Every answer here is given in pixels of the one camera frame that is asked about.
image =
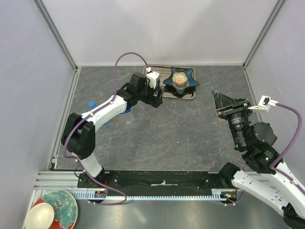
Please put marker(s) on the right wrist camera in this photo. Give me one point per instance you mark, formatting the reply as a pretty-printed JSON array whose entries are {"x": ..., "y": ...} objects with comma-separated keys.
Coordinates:
[{"x": 264, "y": 104}]

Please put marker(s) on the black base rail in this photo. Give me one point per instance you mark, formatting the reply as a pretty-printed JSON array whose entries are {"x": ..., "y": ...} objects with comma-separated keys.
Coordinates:
[{"x": 162, "y": 183}]

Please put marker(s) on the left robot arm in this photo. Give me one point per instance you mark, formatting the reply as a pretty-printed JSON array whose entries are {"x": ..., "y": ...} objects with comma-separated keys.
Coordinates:
[{"x": 79, "y": 135}]

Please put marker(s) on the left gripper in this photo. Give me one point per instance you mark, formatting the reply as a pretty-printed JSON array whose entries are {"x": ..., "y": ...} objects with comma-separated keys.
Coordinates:
[{"x": 155, "y": 101}]

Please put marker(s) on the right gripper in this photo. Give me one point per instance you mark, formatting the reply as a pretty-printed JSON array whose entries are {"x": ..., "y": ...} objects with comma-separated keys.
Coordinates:
[{"x": 221, "y": 101}]

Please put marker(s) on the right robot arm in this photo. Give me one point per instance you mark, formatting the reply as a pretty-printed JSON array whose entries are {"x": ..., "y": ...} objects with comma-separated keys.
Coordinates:
[{"x": 256, "y": 142}]

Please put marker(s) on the metal tray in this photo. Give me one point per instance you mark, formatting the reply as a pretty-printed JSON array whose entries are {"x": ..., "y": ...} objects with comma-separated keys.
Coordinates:
[{"x": 168, "y": 91}]

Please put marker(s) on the white cable duct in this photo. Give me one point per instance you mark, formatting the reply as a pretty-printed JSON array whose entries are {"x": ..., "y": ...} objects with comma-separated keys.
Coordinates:
[{"x": 93, "y": 195}]

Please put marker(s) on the blue tinted plastic bottle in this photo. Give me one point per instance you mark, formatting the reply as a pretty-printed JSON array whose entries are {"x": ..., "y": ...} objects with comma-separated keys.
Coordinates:
[{"x": 105, "y": 124}]

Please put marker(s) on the white bowl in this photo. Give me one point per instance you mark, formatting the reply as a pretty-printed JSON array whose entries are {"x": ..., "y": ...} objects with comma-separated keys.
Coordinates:
[{"x": 40, "y": 216}]

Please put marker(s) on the patterned small bowl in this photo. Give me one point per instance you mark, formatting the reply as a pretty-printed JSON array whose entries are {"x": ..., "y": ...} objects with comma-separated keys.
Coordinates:
[{"x": 179, "y": 79}]

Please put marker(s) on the labelled clear water bottle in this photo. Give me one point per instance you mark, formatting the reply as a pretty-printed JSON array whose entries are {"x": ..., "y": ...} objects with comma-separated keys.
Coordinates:
[{"x": 127, "y": 111}]

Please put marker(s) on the blue star-shaped plate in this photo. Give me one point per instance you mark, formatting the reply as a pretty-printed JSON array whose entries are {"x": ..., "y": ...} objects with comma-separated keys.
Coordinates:
[{"x": 192, "y": 83}]

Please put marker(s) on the blue bottle cap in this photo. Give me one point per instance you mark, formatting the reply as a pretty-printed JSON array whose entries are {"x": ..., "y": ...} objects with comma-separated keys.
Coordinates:
[{"x": 92, "y": 104}]

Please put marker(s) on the red floral plate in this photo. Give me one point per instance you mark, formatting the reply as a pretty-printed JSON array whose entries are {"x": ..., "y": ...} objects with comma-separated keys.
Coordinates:
[{"x": 65, "y": 208}]

